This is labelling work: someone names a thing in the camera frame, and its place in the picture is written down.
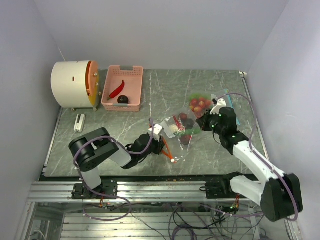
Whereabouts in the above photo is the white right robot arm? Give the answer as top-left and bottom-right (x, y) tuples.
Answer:
(196, 107), (303, 222)

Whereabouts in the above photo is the white fake mushroom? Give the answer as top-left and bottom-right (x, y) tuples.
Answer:
(169, 124), (179, 133)

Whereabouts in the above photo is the small white rectangular device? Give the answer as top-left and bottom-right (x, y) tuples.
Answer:
(73, 114), (86, 133)

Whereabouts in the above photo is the blue zip bag with strawberries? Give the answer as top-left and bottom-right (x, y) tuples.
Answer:
(188, 89), (234, 119)

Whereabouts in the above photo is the orange zip bag with vegetables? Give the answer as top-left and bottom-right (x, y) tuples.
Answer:
(159, 111), (202, 164)

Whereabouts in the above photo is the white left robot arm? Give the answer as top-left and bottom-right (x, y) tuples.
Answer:
(68, 124), (165, 199)

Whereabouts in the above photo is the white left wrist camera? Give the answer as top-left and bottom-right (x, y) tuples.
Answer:
(148, 124), (164, 142)

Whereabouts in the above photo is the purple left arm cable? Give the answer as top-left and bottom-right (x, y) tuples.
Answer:
(72, 117), (157, 221)

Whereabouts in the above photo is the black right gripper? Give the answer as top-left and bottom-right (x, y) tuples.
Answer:
(196, 108), (225, 136)

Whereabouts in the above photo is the red fake chili pepper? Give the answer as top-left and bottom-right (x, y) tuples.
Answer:
(107, 80), (125, 100)

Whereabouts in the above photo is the round white drawer organizer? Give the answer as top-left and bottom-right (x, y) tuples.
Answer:
(50, 60), (101, 111)

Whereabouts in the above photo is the aluminium frame rail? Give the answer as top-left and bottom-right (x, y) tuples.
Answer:
(26, 180), (291, 204)

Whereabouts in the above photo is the pink perforated plastic basket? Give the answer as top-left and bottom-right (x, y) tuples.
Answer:
(101, 65), (144, 112)

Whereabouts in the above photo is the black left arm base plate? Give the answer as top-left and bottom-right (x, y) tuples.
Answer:
(71, 180), (118, 200)

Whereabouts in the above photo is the dark purple fake plum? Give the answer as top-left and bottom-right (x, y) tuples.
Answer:
(117, 95), (130, 104)

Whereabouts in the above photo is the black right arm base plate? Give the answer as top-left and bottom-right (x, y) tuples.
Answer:
(199, 182), (237, 200)

